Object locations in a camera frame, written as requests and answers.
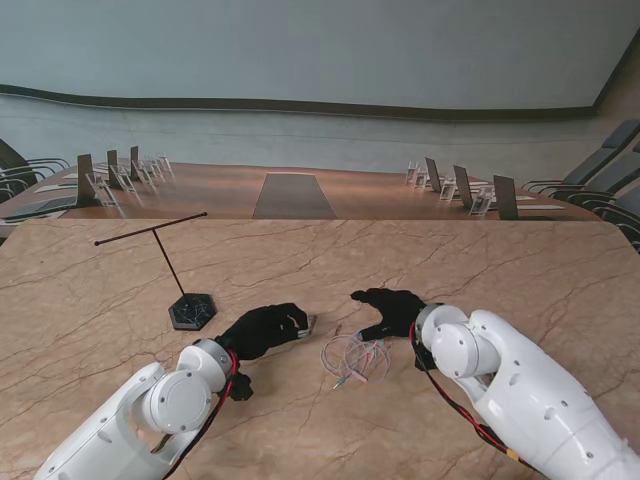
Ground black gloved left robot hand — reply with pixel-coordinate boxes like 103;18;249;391
214;302;310;362

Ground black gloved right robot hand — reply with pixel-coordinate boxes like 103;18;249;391
349;287;429;341

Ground thin white cable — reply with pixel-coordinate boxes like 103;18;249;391
319;334;394;391

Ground black T-bar rack hexagon base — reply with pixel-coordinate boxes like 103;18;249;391
93;211;220;332

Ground brown wooden conference table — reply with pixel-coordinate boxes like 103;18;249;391
0;160;609;224

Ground dark grey office chair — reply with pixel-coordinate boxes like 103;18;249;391
597;182;640;252
0;174;32;205
564;144;640;209
0;138;72;189
521;118;640;194

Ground grey desk pad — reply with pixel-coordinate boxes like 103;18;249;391
0;195;80;221

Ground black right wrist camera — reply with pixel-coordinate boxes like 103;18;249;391
413;344;435;372

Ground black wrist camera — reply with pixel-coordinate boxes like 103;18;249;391
228;370;255;403
413;344;435;372

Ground red black left arm cable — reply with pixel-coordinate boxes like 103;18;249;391
162;348;240;480

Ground red black arm cable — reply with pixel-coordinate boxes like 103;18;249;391
409;323;531;469
162;348;240;480

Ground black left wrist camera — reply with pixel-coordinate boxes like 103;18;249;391
228;370;255;403

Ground red black right arm cable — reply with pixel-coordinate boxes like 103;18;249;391
409;323;531;469

